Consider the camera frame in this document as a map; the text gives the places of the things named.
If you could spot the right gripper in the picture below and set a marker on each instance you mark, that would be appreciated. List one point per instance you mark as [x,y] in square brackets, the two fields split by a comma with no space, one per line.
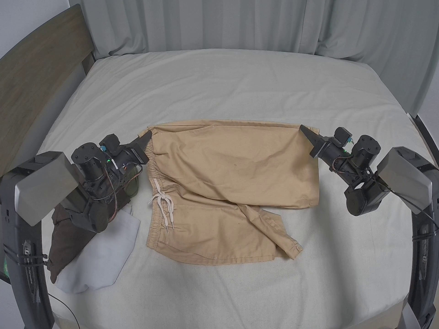
[327,151]

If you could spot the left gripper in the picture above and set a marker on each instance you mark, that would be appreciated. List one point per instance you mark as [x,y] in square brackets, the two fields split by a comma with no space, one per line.
[132,158]

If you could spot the beige shorts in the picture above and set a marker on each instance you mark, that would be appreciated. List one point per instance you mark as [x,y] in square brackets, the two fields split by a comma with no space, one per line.
[233,170]

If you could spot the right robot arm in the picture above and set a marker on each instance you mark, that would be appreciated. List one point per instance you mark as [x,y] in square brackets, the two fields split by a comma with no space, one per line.
[404,176]

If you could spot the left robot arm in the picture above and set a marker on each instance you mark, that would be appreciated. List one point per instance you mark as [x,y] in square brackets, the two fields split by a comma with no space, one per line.
[44,187]

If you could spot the bed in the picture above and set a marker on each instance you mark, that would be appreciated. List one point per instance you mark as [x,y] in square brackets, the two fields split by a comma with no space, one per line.
[240,87]

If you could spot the green garment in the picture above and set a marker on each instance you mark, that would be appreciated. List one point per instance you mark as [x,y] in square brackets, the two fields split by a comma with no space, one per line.
[133,187]

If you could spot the white garment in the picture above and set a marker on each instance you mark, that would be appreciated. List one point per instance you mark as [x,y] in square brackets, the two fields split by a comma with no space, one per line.
[103,262]

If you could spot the brown garment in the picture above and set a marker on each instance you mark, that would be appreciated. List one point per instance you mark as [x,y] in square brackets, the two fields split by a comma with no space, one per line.
[65,245]

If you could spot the pale green curtain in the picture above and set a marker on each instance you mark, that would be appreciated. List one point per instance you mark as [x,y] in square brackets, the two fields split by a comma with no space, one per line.
[188,12]
[377,19]

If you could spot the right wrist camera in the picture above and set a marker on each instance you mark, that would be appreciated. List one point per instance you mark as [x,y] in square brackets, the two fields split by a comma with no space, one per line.
[343,136]

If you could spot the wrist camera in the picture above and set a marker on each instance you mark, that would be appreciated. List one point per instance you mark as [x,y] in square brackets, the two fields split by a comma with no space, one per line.
[343,136]
[110,144]

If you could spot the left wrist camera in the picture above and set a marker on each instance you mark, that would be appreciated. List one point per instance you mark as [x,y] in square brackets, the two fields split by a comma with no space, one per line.
[110,144]

